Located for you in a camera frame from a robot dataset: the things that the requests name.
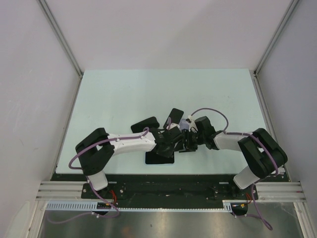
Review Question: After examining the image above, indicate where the white-edged black phone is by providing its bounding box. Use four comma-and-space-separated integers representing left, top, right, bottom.
145, 152, 174, 160

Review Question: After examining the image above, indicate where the green-edged black phone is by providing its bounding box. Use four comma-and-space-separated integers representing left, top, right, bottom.
163, 108, 184, 129

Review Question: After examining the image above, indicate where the purple phone case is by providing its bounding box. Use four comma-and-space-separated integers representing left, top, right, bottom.
179, 119, 191, 131

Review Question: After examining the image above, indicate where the left aluminium frame post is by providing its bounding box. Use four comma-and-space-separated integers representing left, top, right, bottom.
36, 0, 83, 79

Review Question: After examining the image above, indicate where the right aluminium frame post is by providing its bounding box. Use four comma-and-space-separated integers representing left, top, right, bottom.
253, 0, 302, 77

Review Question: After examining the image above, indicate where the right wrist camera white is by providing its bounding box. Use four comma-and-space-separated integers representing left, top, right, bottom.
186, 115, 198, 133

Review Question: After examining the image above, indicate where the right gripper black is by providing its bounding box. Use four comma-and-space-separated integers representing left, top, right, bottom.
174, 130, 205, 154

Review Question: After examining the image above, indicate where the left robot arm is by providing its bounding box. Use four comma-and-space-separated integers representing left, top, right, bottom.
75, 127, 183, 198

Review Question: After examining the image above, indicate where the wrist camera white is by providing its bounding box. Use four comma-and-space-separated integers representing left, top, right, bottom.
186, 115, 198, 133
166, 118, 180, 130

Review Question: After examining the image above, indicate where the white cable duct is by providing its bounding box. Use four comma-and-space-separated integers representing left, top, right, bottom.
46, 200, 248, 213

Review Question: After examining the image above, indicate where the aluminium frame post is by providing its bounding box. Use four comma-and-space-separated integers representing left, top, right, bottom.
253, 0, 302, 77
36, 0, 83, 79

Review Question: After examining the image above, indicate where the black phone case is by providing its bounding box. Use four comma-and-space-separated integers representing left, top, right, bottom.
131, 117, 159, 133

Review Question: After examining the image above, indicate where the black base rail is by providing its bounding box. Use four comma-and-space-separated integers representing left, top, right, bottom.
51, 173, 289, 201

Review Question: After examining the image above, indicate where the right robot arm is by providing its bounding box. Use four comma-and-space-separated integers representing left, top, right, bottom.
177, 117, 288, 199

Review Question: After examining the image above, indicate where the light blue phone case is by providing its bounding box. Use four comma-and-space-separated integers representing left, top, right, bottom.
145, 159, 174, 166

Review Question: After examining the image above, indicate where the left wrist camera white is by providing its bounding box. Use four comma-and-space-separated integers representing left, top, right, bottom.
166, 118, 180, 130

